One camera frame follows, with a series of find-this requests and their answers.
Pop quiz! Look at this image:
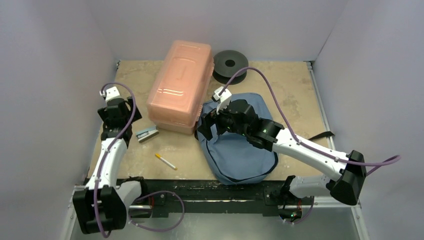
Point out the blue backpack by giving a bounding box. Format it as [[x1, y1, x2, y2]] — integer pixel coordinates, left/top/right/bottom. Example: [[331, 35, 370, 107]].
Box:
[[194, 92, 335, 186]]

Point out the yellow white pencil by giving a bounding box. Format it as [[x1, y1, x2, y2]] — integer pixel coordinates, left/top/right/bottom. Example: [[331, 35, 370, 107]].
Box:
[[155, 153, 178, 171]]

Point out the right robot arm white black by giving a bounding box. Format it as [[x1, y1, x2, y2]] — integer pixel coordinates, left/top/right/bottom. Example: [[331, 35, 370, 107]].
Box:
[[197, 99, 367, 206]]

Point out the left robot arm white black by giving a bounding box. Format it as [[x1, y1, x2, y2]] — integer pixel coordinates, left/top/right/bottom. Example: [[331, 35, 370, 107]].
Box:
[[72, 97, 149, 234]]

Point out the black filament spool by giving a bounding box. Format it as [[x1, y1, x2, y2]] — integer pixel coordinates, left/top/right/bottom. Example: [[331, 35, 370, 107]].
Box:
[[212, 50, 249, 85]]

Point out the pink translucent plastic box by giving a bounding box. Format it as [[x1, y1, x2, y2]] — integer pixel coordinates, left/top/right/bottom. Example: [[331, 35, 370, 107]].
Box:
[[146, 40, 214, 135]]

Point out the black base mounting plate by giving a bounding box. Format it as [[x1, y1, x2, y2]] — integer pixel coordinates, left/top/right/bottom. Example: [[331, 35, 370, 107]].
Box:
[[82, 178, 306, 219]]

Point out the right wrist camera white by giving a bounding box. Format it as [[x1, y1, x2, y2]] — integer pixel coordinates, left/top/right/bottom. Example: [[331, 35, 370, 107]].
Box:
[[212, 86, 232, 115]]

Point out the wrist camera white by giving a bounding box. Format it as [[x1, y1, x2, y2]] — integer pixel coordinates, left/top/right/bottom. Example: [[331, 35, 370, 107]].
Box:
[[99, 86, 122, 103], [212, 86, 232, 115]]

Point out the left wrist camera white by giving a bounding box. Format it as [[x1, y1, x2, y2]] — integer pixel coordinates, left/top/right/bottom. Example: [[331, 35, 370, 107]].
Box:
[[99, 86, 122, 103]]

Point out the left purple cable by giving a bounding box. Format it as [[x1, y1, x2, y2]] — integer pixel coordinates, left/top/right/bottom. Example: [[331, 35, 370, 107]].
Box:
[[93, 82, 186, 239]]

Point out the aluminium frame rail right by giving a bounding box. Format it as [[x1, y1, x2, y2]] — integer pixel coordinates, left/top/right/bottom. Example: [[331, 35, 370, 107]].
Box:
[[304, 60, 345, 186]]

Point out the aluminium frame rail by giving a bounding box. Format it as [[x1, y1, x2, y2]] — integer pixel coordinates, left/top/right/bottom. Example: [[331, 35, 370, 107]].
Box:
[[304, 60, 345, 186], [68, 185, 372, 240]]

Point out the aluminium frame rail front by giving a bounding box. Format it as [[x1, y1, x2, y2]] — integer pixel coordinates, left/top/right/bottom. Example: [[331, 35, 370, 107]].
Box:
[[68, 185, 372, 240]]

